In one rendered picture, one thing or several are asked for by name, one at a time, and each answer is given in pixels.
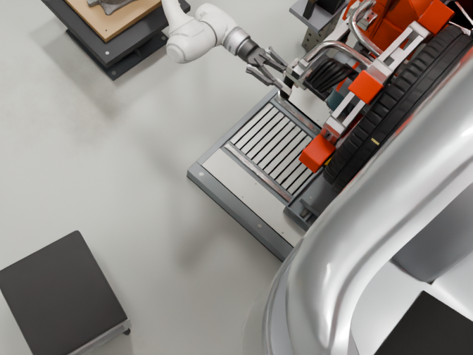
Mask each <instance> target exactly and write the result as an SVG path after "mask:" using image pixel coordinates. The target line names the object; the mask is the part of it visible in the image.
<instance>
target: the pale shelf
mask: <svg viewBox="0 0 473 355"><path fill-rule="evenodd" d="M349 1H350V0H345V1H344V2H343V3H342V5H341V6H340V7H339V8H338V9H337V11H336V12H335V13H334V14H333V15H332V14H331V13H329V12H327V11H326V10H324V9H323V8H321V7H320V6H318V5H317V4H315V8H314V10H313V14H312V17H311V18H310V19H309V20H306V19H305V18H303V17H302V15H303V13H304V10H305V7H306V4H307V2H308V0H298V1H297V2H296V3H295V4H294V5H292V6H291V7H290V9H289V12H290V13H291V14H293V15H294V16H295V17H297V18H298V19H299V20H300V21H301V22H302V23H304V24H305V25H307V26H308V27H309V28H310V29H311V30H312V31H314V32H315V33H316V34H318V33H319V32H320V31H321V30H323V29H324V28H325V27H326V26H327V25H328V24H329V23H330V22H331V21H332V20H333V19H335V17H337V16H338V14H340V12H342V10H344V9H345V8H346V7H347V6H348V3H349Z"/></svg>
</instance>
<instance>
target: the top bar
mask: <svg viewBox="0 0 473 355"><path fill-rule="evenodd" d="M376 2H377V1H376V0H374V3H373V5H372V6H371V7H370V8H369V9H368V10H366V9H365V10H364V11H363V12H362V13H361V14H360V15H359V16H358V19H357V21H356V23H358V22H359V21H360V20H361V19H362V18H363V17H364V16H365V15H367V14H368V13H369V12H370V11H371V10H372V9H373V8H374V6H375V4H376ZM349 17H350V16H349ZM349 17H348V18H347V19H346V20H345V21H344V22H343V23H342V24H340V26H338V27H337V28H336V29H335V31H333V33H331V34H330V35H329V36H328V37H327V38H326V39H325V40H324V41H327V40H336V41H339V40H340V39H341V38H342V37H343V36H344V35H345V34H346V33H348V32H349V31H350V28H349V26H348V20H349ZM330 49H331V48H329V49H325V50H324V51H322V52H321V53H320V54H318V55H317V56H316V57H315V58H314V59H313V60H312V62H311V64H310V66H309V67H308V68H307V69H306V70H303V69H301V68H300V67H299V66H296V67H295V68H294V69H293V71H292V74H291V75H292V76H293V77H294V78H296V79H297V80H299V79H300V78H301V77H302V76H303V75H304V74H305V73H306V72H307V71H308V70H310V69H311V68H312V67H313V66H314V65H315V64H316V63H317V62H318V61H319V60H320V59H321V58H322V57H323V56H324V55H325V54H326V53H327V52H328V51H329V50H330Z"/></svg>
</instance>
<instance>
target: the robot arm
mask: <svg viewBox="0 0 473 355"><path fill-rule="evenodd" d="M133 1H138V0H88V1H87V3H88V6H89V7H92V6H95V5H98V4H99V5H100V6H101V7H102V9H103V10H104V12H105V14H106V15H108V16H110V15H112V14H113V13H114V12H115V11H117V10H119V9H121V8H122V7H124V6H126V5H128V4H130V3H132V2H133ZM162 5H163V10H164V12H165V16H166V18H167V20H168V23H169V26H170V29H169V32H168V34H169V36H170V38H169V40H168V42H167V45H166V51H167V54H168V56H169V57H170V59H171V60H173V61H174V62H176V63H189V62H192V61H195V60H196V59H198V58H200V57H202V56H204V55H205V54H207V53H208V52H209V51H210V50H211V49H212V48H214V47H216V46H220V45H221V46H223V47H224V48H225V49H226V50H228V51H229V52H230V53H231V54H233V55H234V56H238V57H239V58H240V59H242V60H243V61H244V62H246V63H247V65H248V66H247V67H246V73H248V74H251V75H252V76H254V77H255V78H257V79H258V80H260V81H261V82H262V83H263V84H264V85H266V86H268V87H269V86H270V85H272V86H273V85H274V86H275V87H276V88H278V89H280V90H281V89H282V90H283V91H285V92H286V93H287V94H288V95H289V96H290V95H291V93H292V89H290V88H289V87H288V86H287V85H285V84H284V83H283V82H282V81H281V80H280V79H279V78H277V79H275V78H274V77H273V76H272V74H271V73H270V72H269V71H268V70H267V68H266V67H265V66H264V65H263V64H265V65H269V66H270V67H272V68H274V69H275V70H277V71H279V72H281V73H282V74H283V75H282V76H283V77H285V72H286V68H287V66H288V65H289V64H288V63H287V62H286V61H285V60H284V59H283V58H281V57H280V56H279V55H278V54H277V53H276V52H275V51H274V50H273V48H272V47H271V46H269V48H268V49H263V48H260V47H259V46H258V44H256V43H255V42H254V41H253V40H252V39H251V36H250V35H249V34H248V33H247V32H245V31H244V30H243V29H242V28H241V27H239V26H238V25H237V24H236V22H235V20H234V19H233V18H232V17H231V16H229V15H228V14H227V13H225V12H224V11H223V10H222V9H220V8H218V7H217V6H214V5H212V4H208V3H206V4H202V5H201V6H199V7H198V8H197V9H196V11H195V13H194V17H191V16H188V15H186V14H185V13H184V12H183V11H182V9H181V8H180V6H179V3H178V0H162ZM266 53H267V54H268V55H270V56H271V57H272V58H273V59H274V60H275V61H273V60H272V59H271V58H270V57H269V56H267V55H266ZM253 67H256V68H257V69H258V70H259V71H260V72H261V73H262V74H263V75H262V74H261V73H259V72H258V71H257V70H256V69H254V68H253Z"/></svg>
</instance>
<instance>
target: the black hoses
mask: <svg viewBox="0 0 473 355"><path fill-rule="evenodd" d="M358 75H359V72H357V71H356V70H355V69H353V68H352V67H351V66H349V65H348V64H347V63H341V62H339V61H337V60H335V59H333V58H326V59H325V60H323V62H321V63H320V64H319V65H318V66H317V67H316V68H315V69H314V71H313V72H311V74H310V75H309V76H308V77H307V78H306V79H305V80H304V81H303V85H304V86H305V87H306V88H308V89H309V90H310V91H311V92H312V93H313V94H315V95H316V96H317V97H318V98H320V99H321V100H322V101H325V100H326V99H327V98H328V97H329V95H330V93H329V92H328V91H327V90H328V89H330V88H331V87H333V86H334V85H336V84H338V83H340V82H341V81H343V80H345V79H346V78H347V77H348V78H349V79H350V80H352V81H354V80H355V79H356V77H357V76H358Z"/></svg>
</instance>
